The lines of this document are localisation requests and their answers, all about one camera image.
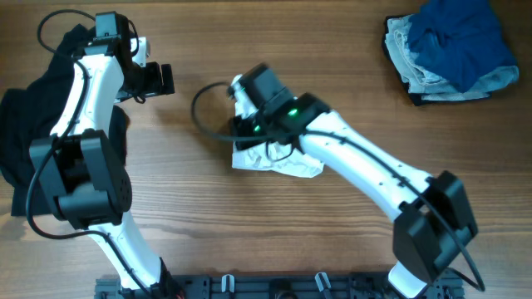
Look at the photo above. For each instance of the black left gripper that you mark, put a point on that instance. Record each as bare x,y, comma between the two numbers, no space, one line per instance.
155,86

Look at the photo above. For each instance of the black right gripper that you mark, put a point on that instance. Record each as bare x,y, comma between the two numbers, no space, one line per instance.
235,126

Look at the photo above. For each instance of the blue garment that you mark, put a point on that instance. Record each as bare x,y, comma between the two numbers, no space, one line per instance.
459,40

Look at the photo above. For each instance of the light grey garment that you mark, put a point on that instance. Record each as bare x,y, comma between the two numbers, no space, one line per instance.
423,81

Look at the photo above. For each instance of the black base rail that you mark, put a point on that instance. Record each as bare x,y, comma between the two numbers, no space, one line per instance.
352,286

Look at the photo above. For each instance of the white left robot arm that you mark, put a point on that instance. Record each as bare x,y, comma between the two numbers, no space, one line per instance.
85,181

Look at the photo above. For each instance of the white t-shirt with black print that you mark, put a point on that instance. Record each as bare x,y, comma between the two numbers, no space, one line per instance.
283,159

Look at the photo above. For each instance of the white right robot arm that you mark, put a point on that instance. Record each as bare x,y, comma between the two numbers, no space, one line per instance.
431,216

